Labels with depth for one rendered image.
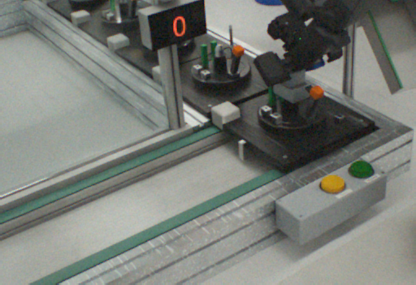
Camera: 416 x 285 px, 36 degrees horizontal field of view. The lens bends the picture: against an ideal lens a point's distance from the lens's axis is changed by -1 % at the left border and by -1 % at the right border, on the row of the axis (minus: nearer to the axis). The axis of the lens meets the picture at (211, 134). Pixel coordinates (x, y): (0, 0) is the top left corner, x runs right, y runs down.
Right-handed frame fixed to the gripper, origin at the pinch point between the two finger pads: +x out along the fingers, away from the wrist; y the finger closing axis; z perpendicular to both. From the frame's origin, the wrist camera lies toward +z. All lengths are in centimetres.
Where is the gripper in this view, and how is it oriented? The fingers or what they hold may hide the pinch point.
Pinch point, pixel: (288, 69)
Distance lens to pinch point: 130.8
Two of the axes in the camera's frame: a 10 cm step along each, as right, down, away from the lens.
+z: -4.7, -8.6, 1.9
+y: -8.3, 3.5, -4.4
